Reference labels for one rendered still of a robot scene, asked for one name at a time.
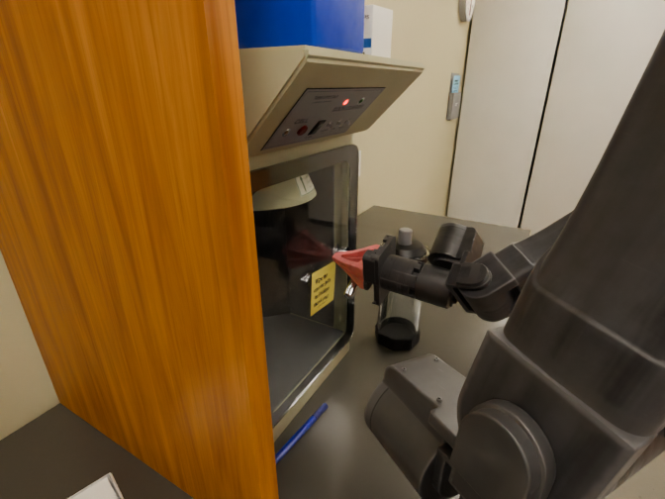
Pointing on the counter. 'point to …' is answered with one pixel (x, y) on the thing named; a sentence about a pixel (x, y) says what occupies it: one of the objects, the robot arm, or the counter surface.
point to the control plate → (310, 115)
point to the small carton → (377, 31)
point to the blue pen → (300, 433)
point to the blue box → (301, 24)
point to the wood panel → (140, 230)
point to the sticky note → (323, 287)
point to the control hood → (258, 64)
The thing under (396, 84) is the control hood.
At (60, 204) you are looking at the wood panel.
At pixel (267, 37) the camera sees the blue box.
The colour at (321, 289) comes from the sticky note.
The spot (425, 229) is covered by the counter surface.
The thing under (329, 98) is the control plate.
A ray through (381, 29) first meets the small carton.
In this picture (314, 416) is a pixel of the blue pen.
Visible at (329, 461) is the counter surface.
